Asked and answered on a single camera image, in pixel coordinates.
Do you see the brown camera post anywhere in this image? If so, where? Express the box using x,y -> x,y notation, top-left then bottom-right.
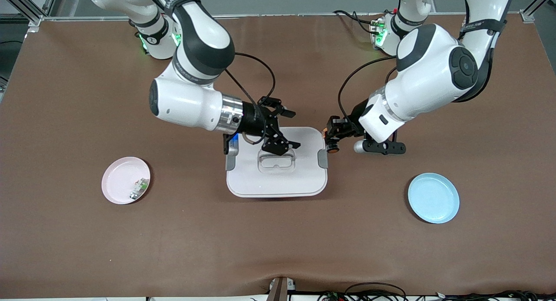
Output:
266,276 -> 297,301

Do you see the black base power cable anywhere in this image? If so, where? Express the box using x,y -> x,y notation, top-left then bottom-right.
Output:
333,9 -> 378,36

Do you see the orange push-button switch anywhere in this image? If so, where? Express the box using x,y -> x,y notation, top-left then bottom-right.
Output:
321,127 -> 341,155

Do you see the light blue round plate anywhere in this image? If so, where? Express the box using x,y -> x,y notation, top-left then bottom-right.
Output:
407,172 -> 460,224

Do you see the white lidded storage box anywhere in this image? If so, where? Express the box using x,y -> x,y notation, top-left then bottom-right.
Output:
225,127 -> 329,198

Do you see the black cable bundle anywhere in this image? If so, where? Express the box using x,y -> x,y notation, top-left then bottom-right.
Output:
434,290 -> 556,301

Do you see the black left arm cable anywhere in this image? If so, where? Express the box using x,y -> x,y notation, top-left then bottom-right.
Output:
338,56 -> 398,119

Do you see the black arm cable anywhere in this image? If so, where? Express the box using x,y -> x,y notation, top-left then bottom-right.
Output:
224,53 -> 277,145
338,56 -> 398,119

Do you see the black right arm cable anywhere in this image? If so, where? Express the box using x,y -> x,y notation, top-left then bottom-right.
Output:
224,53 -> 277,145

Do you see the pink round plate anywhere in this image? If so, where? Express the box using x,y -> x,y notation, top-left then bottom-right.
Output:
101,156 -> 151,205

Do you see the green and white switch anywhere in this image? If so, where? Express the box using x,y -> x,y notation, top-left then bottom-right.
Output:
129,178 -> 150,201

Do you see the aluminium frame profile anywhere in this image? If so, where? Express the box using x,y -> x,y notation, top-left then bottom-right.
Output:
520,0 -> 556,23
0,0 -> 59,28

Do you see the black looped cable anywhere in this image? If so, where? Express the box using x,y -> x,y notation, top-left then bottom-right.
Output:
344,282 -> 407,301

